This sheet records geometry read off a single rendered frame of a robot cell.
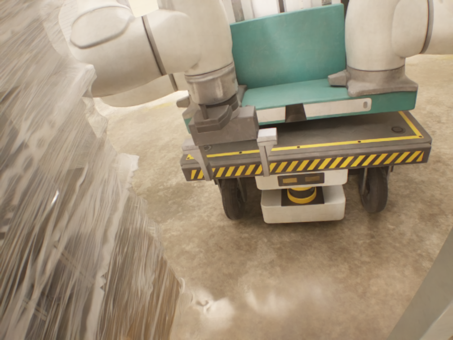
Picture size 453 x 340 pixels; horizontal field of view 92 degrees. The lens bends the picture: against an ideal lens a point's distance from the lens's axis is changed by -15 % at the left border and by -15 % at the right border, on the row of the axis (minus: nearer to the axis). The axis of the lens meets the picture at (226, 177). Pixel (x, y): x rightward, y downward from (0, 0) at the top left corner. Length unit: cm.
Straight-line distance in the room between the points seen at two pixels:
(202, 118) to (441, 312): 39
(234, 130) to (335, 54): 48
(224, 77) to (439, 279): 39
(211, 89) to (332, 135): 41
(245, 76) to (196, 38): 47
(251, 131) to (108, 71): 27
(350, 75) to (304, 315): 66
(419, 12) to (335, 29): 23
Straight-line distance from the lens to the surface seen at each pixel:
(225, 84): 45
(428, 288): 32
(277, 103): 73
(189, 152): 55
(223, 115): 42
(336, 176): 74
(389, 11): 71
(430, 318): 33
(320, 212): 83
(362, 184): 89
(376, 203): 88
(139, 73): 43
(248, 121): 48
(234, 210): 87
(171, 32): 41
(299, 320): 75
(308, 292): 79
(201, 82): 44
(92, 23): 44
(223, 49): 44
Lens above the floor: 70
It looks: 36 degrees down
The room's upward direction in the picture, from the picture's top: 17 degrees counter-clockwise
